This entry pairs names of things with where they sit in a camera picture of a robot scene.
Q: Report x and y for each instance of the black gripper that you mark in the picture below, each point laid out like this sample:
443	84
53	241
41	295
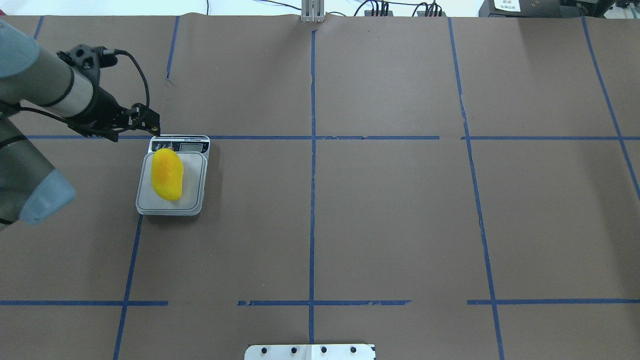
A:
102	109

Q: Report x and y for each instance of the yellow mango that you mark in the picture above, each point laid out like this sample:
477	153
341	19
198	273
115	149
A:
167	172

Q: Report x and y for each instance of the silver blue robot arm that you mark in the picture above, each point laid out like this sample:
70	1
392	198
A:
42	89

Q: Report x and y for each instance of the silver digital kitchen scale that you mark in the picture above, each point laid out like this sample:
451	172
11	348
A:
194	150

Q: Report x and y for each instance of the left black connector block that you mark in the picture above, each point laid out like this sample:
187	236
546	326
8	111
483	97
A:
375	9

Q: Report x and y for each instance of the black connector block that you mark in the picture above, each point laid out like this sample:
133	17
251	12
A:
375	9
428	10

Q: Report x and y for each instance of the right black connector block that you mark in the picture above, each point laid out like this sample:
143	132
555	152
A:
428	10

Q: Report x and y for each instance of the black box with label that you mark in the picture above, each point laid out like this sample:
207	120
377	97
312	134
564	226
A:
520	9

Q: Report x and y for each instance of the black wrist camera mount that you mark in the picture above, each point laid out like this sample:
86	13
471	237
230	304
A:
89	61

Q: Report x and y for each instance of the aluminium frame post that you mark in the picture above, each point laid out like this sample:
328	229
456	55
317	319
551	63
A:
313	11

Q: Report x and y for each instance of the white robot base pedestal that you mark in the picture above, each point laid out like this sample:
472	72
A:
336	351

